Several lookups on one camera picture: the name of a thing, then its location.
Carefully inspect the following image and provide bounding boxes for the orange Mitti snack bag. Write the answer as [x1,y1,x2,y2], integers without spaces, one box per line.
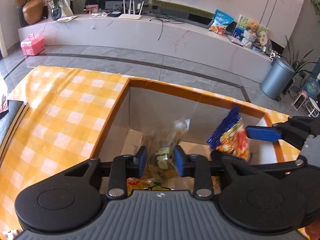
[207,106,251,161]

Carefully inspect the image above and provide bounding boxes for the golden round vase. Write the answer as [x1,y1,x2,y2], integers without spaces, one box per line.
[22,0,44,24]

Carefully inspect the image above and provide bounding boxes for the blue metal trash bin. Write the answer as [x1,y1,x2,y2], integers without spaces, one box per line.
[260,57,295,101]

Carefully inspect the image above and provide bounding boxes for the yellow checkered tablecloth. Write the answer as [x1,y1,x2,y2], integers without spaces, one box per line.
[0,65,301,233]

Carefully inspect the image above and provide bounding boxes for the orange cardboard box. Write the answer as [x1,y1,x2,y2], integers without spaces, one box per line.
[89,77,301,196]

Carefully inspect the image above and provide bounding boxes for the blue glass plant vase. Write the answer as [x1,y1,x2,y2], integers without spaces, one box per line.
[50,4,62,21]

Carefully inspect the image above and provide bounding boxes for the teddy bear in basket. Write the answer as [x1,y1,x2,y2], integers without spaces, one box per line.
[241,20,260,48]

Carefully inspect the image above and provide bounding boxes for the pink small heater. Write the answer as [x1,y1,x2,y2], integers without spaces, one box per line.
[292,90,308,111]

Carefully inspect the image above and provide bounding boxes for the white small stool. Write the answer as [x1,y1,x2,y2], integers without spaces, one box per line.
[305,98,320,118]

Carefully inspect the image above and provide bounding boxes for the white wifi router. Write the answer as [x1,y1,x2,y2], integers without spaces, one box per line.
[119,0,144,20]

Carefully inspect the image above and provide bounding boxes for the blue water jug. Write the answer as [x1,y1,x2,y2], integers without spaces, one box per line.
[304,74,319,100]

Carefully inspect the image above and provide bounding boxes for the mixed veggie crisps bag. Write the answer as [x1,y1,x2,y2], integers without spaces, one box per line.
[126,178,154,195]

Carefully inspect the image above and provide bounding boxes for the blue white snack bag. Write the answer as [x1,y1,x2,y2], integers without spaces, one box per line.
[208,9,233,36]

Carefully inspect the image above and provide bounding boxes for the pink storage case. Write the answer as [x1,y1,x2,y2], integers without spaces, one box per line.
[20,34,45,56]

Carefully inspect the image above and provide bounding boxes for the potted long-leaf plant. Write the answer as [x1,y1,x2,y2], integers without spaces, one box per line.
[282,36,317,95]

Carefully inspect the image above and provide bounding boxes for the black notebook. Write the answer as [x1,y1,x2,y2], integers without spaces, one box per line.
[0,100,29,164]

